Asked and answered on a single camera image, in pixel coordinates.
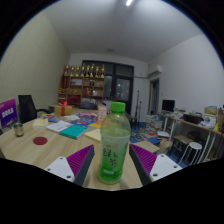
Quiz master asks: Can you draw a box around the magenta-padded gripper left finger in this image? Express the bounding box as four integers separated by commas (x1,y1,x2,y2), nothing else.
43,144,95,187

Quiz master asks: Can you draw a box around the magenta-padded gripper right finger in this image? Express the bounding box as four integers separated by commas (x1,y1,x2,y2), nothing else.
129,143,184,186

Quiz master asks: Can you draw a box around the green tea drink bottle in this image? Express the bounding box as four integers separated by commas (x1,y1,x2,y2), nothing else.
97,101,132,185

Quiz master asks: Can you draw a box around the pale yellow notebook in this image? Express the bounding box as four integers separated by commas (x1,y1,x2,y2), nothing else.
83,128,102,144

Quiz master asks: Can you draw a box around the teal book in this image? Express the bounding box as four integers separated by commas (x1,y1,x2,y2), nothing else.
59,124,90,140

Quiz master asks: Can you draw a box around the blue book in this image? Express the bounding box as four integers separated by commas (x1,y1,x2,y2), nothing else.
69,119,93,127

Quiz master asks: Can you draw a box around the orange book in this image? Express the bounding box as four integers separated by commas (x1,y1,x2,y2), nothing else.
88,120,104,129

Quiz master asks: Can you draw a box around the flat round red coaster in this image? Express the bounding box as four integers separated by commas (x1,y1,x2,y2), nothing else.
32,136,49,146

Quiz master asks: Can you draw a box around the pink package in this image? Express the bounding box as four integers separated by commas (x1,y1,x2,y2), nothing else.
78,112,98,121

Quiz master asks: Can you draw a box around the white round stool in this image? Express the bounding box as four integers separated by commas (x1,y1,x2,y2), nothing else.
181,141,203,166

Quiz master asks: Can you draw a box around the small orange carton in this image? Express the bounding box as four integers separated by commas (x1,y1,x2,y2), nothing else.
96,104,108,123

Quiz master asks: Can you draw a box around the gift box with red ribbon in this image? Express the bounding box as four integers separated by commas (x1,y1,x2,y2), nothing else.
54,100,73,117

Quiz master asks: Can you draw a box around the cream book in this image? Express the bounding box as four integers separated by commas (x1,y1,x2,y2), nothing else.
32,117,50,129

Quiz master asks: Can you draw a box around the black computer monitor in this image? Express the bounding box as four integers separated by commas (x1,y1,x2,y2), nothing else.
161,99,176,113

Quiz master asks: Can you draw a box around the cluttered side desk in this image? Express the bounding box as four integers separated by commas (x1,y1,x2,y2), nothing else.
159,111,224,161

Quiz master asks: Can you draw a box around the stainless steel cup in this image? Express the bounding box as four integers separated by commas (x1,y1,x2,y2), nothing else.
13,122,25,138

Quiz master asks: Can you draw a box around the wooden shelf unit with trophies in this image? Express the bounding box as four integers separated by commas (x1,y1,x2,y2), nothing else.
58,63,106,106

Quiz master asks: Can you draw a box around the black office chair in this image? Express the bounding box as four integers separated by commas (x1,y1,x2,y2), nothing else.
17,94,51,124

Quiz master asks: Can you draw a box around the dark glass door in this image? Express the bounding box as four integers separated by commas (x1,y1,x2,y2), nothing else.
81,60,135,114

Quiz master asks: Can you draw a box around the purple sign board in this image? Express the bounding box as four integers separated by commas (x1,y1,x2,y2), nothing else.
0,98,19,129

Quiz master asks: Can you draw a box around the white wall air conditioner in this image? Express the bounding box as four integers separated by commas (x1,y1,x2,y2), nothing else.
147,64,164,77

